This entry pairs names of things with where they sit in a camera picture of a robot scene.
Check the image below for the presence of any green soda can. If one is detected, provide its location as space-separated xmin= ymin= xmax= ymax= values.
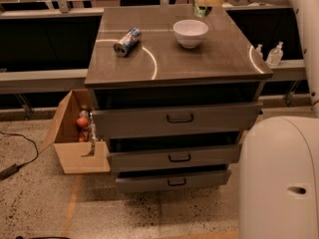
xmin=193 ymin=2 xmax=212 ymax=18

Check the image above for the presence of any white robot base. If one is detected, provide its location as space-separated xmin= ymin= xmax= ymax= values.
xmin=239 ymin=117 xmax=319 ymax=239

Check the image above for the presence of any white ceramic bowl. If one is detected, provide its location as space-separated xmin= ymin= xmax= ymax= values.
xmin=173 ymin=20 xmax=208 ymax=49

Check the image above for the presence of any blue silver energy drink can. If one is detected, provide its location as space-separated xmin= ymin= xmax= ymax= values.
xmin=114 ymin=27 xmax=142 ymax=57

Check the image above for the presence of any small clear pump bottle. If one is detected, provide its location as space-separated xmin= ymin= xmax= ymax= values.
xmin=255 ymin=44 xmax=263 ymax=58

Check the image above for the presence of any clear sanitizer bottle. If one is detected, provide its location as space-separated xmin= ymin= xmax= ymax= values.
xmin=266 ymin=42 xmax=283 ymax=66

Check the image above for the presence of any grey drawer cabinet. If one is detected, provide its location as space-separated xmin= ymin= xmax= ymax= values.
xmin=85 ymin=5 xmax=272 ymax=179

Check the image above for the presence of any top grey drawer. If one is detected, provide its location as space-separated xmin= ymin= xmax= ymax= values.
xmin=93 ymin=102 xmax=262 ymax=139

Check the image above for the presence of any grey drawer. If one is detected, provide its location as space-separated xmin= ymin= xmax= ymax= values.
xmin=108 ymin=144 xmax=240 ymax=172
xmin=93 ymin=102 xmax=262 ymax=139
xmin=116 ymin=169 xmax=231 ymax=193

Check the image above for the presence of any orange fruit in box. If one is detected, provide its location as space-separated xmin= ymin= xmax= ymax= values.
xmin=77 ymin=117 xmax=89 ymax=128

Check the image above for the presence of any middle grey drawer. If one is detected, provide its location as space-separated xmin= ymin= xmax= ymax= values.
xmin=108 ymin=144 xmax=240 ymax=172

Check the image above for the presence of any bottom grey drawer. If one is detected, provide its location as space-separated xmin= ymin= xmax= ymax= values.
xmin=116 ymin=169 xmax=231 ymax=193

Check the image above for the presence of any cardboard box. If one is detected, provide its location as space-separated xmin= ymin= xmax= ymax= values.
xmin=41 ymin=90 xmax=110 ymax=174

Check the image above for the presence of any black power cable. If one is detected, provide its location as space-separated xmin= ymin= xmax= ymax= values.
xmin=0 ymin=130 xmax=40 ymax=181

